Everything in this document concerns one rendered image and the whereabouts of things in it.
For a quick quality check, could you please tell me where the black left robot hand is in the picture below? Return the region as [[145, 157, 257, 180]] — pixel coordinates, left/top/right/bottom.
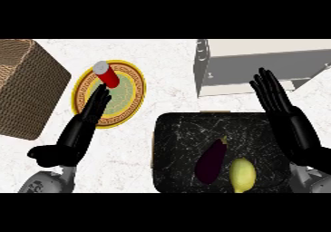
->
[[26, 83, 113, 169]]

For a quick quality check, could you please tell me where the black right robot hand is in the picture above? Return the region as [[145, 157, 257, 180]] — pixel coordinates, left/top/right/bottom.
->
[[249, 67, 331, 178]]

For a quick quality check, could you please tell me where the dark purple eggplant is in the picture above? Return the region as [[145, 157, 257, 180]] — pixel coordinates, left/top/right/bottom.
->
[[194, 135, 229, 186]]

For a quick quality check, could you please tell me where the black marble tray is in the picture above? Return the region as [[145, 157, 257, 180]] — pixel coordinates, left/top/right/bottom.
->
[[151, 111, 294, 194]]

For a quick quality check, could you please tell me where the brown wicker basket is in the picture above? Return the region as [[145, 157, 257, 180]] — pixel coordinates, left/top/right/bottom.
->
[[0, 39, 73, 141]]

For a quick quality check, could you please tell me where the yellow patterned round plate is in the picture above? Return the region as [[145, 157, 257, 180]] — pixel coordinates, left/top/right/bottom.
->
[[70, 59, 148, 130]]

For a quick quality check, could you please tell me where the yellow-green squash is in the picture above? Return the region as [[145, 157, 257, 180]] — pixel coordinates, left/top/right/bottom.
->
[[228, 157, 257, 194]]

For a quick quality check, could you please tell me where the red can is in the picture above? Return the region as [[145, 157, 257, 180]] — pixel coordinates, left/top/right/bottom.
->
[[92, 60, 123, 90]]

